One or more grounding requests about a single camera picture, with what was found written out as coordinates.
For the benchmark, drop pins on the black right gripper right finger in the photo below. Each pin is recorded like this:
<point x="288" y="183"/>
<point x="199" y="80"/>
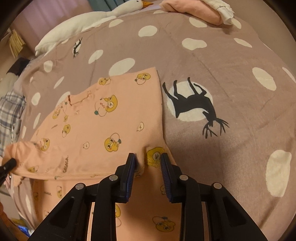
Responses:
<point x="180" y="188"/>

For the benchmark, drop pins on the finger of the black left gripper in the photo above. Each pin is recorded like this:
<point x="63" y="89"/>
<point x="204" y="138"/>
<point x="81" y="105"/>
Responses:
<point x="6" y="168"/>

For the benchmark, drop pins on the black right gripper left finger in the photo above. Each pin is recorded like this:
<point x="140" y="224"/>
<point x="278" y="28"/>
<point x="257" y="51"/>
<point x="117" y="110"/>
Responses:
<point x="118" y="186"/>

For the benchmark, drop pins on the peach cartoon print garment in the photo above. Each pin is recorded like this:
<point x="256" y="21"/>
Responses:
<point x="88" y="135"/>

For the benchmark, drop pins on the plaid grey pillow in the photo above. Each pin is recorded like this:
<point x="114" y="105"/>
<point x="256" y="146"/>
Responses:
<point x="12" y="107"/>

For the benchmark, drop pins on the mauve polka dot duvet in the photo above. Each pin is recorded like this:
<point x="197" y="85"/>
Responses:
<point x="216" y="99"/>

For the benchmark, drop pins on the pink curtain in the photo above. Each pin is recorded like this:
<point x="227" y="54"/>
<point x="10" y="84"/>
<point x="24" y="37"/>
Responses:
<point x="39" y="17"/>

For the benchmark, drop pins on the white goose plush toy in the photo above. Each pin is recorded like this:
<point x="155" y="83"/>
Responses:
<point x="82" y="22"/>

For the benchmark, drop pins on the folded pink garment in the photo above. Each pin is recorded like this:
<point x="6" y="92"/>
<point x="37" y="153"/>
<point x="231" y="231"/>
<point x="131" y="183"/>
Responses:
<point x="199" y="9"/>

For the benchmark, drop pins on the teal curtain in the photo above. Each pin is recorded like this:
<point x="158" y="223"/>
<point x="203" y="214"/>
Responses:
<point x="105" y="5"/>

